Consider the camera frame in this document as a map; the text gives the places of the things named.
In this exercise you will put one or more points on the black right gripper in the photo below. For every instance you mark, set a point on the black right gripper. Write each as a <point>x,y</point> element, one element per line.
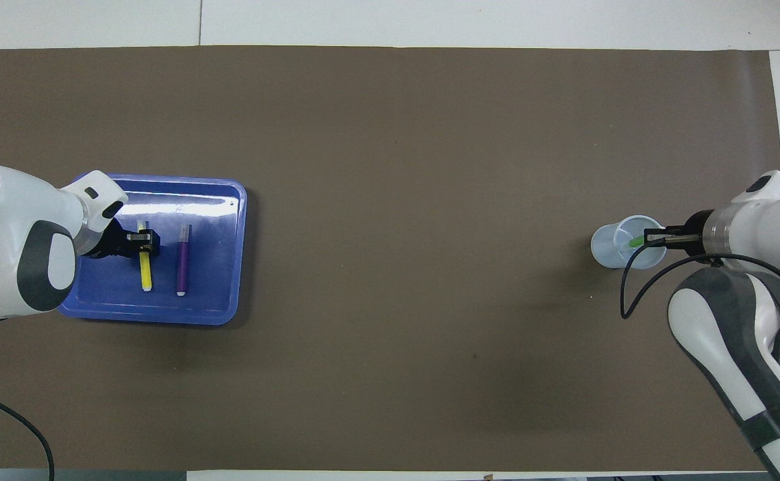
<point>697,234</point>

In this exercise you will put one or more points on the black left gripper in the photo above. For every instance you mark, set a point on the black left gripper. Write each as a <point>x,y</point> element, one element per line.
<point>116,244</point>

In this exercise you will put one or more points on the yellow marker pen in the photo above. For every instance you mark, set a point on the yellow marker pen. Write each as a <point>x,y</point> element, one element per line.
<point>145,274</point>

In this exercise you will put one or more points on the green marker pen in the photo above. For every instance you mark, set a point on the green marker pen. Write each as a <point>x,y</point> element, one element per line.
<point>636,242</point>

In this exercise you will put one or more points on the purple marker pen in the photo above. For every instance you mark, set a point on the purple marker pen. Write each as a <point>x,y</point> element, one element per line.
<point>183,260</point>

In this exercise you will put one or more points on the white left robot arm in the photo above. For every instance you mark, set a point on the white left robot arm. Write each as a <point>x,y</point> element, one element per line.
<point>9,227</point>

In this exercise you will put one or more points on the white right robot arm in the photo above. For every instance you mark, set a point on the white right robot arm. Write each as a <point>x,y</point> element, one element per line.
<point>717,334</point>

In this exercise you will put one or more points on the clear plastic cup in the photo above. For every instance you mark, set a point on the clear plastic cup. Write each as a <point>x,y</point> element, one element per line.
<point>607,247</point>

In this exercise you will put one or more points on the blue plastic tray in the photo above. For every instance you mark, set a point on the blue plastic tray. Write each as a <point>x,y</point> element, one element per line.
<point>216,280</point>

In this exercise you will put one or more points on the brown table mat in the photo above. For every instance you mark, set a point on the brown table mat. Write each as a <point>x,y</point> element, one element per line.
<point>390,200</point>

